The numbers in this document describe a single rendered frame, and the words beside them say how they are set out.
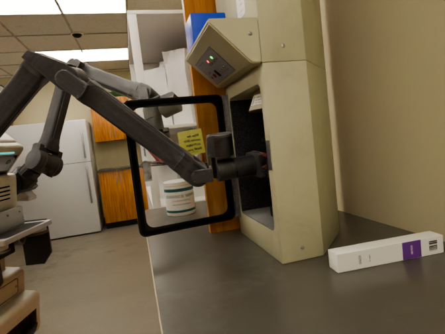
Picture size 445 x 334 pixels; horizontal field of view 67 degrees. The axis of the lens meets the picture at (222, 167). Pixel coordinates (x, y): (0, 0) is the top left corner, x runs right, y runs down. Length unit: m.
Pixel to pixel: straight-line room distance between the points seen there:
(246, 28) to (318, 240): 0.52
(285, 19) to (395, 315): 0.63
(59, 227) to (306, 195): 5.22
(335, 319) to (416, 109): 0.62
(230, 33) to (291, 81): 0.18
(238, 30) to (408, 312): 0.63
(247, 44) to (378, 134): 0.55
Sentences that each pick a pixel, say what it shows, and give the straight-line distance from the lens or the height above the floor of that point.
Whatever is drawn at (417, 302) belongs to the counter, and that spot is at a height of 0.94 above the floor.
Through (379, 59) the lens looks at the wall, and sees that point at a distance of 1.14.
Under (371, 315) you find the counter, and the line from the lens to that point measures 0.64.
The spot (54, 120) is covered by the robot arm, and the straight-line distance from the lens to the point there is 1.41.
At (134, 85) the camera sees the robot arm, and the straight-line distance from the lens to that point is 1.20.
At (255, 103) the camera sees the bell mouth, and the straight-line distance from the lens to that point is 0.90.
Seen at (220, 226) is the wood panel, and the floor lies 0.96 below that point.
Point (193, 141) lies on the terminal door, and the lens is 1.03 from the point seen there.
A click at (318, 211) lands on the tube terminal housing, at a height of 1.05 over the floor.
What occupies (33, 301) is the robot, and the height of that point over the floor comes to 0.78.
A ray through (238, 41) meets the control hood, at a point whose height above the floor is 1.46.
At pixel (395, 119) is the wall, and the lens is 1.09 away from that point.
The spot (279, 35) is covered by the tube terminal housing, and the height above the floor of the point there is 1.47.
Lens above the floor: 1.25
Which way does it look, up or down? 5 degrees down
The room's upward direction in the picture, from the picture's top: 7 degrees counter-clockwise
